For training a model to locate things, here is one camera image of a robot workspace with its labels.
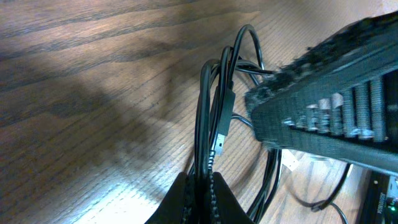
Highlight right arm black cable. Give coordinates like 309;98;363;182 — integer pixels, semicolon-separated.
289;161;354;224

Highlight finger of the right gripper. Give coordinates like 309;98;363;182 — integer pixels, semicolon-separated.
244;12;397;109
251;41;397;175

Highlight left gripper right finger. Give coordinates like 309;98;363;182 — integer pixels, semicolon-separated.
210;172;254;224

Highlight black usb cable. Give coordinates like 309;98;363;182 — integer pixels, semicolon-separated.
186;24;284;224

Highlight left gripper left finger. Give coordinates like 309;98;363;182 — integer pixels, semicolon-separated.
145;172;195;224

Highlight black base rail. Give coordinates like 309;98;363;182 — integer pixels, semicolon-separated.
356;171;397;224

